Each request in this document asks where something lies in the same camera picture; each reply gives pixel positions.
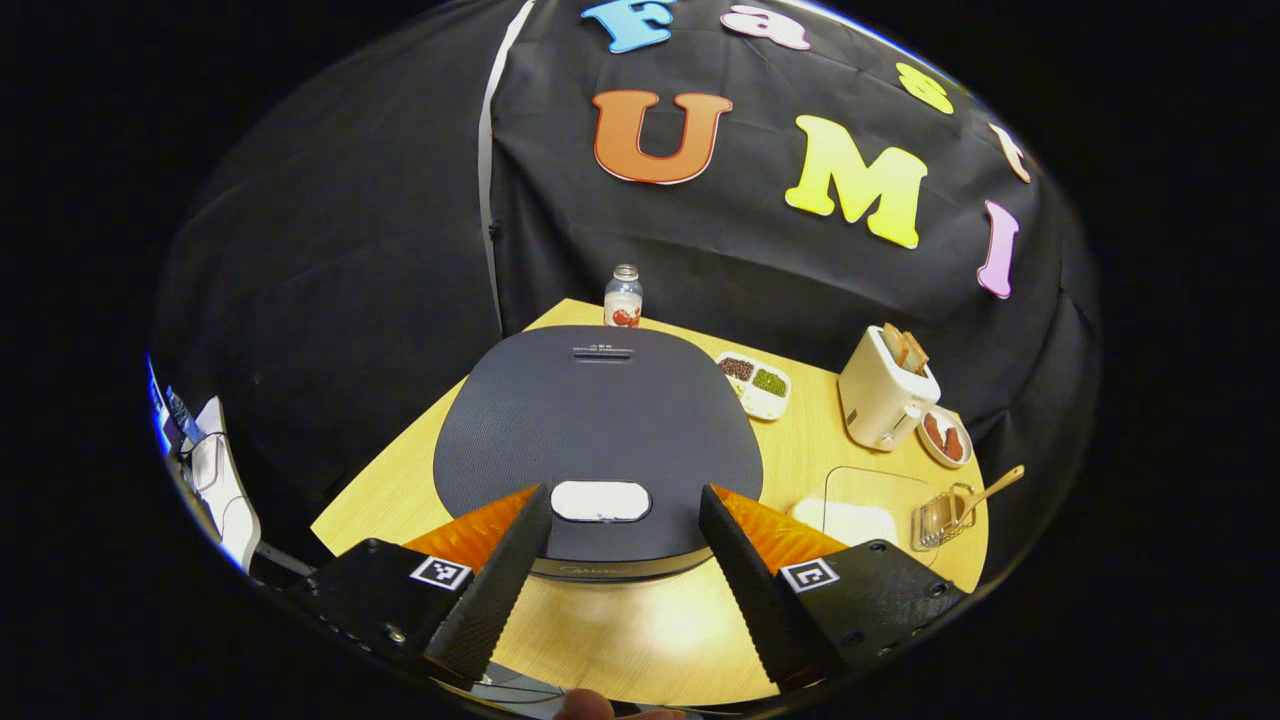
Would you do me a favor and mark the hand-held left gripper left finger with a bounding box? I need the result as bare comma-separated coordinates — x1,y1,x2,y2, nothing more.
280,483,554,687

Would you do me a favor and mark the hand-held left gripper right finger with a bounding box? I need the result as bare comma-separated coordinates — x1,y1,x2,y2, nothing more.
698,484,969,692

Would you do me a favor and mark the beige rice cooker black lid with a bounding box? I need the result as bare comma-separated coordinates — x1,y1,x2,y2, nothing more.
433,325,765,583

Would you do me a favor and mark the metal wire chopstick holder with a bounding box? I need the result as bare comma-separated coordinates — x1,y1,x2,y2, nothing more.
911,483,978,551

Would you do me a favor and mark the wooden spoon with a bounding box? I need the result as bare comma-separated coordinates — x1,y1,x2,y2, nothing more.
950,465,1027,527

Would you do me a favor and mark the white divided bean dish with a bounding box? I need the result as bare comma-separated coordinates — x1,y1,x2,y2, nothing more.
715,351,792,422

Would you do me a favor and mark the white round plate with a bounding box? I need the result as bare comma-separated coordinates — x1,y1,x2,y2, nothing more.
917,405,974,469

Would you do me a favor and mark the white toaster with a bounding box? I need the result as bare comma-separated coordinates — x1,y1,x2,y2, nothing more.
838,323,942,452

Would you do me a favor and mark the white desktop device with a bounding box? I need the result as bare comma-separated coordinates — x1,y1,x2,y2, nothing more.
190,396,263,573

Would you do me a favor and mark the small clear bottle red label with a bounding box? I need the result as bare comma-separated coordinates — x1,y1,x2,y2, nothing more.
603,264,644,329

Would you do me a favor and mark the computer monitor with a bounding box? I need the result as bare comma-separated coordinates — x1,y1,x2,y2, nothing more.
146,352,206,461

